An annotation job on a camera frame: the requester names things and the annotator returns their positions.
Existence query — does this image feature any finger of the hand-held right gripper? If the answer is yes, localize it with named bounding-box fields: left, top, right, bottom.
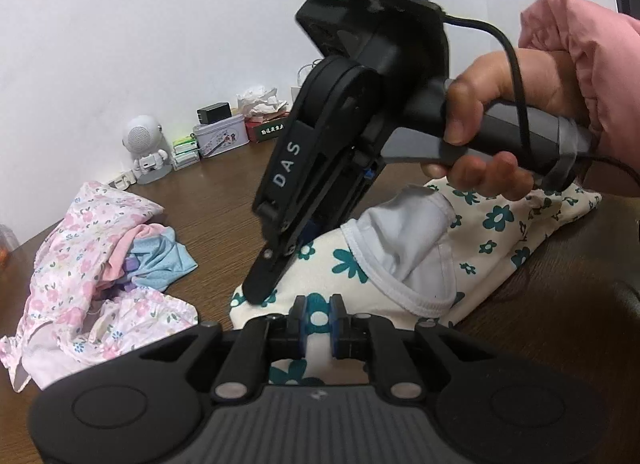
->
left=243, top=239, right=301, bottom=305
left=295, top=216, right=323, bottom=261

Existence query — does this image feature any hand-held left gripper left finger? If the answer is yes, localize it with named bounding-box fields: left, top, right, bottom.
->
left=137, top=295, right=310, bottom=404

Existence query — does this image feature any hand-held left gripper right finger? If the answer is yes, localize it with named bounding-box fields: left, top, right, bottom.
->
left=329, top=295, right=497, bottom=403

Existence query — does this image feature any cream dress with green flowers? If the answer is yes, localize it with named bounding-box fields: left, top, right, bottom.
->
left=230, top=179, right=603, bottom=387

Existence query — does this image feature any person's right forearm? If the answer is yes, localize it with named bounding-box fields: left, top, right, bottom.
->
left=517, top=0, right=640, bottom=171

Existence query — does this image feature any person's right hand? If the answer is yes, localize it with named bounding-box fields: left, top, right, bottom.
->
left=421, top=48, right=592, bottom=201

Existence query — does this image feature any light blue garment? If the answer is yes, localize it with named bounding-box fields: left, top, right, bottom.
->
left=132, top=236, right=198, bottom=292

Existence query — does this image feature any black tissue box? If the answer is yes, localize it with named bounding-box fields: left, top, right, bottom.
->
left=245, top=111, right=292, bottom=145

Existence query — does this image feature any crumpled white tissue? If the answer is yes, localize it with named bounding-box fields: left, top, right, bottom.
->
left=236, top=85, right=290, bottom=119

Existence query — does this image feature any grey tin box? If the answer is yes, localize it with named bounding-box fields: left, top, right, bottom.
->
left=192, top=114, right=249, bottom=159

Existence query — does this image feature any purple cloth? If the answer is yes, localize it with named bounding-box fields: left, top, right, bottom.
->
left=122, top=253, right=142, bottom=291

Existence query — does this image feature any plain pink garment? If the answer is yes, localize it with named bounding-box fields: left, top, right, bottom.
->
left=102, top=224, right=176, bottom=285

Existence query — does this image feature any white floral ruffled garment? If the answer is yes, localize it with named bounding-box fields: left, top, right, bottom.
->
left=0, top=289, right=201, bottom=392

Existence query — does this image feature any small green white box stack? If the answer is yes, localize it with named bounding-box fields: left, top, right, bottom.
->
left=172, top=136, right=202, bottom=172

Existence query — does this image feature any black power adapter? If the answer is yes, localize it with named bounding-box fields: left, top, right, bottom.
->
left=196, top=102, right=232, bottom=125

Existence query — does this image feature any white robot-shaped speaker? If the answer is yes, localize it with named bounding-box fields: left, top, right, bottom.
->
left=122, top=115, right=173, bottom=185

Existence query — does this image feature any pink floral garment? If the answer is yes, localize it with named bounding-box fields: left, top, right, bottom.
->
left=15, top=181, right=166, bottom=345

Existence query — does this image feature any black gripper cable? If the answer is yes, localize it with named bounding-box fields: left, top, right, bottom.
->
left=442, top=15, right=640, bottom=179

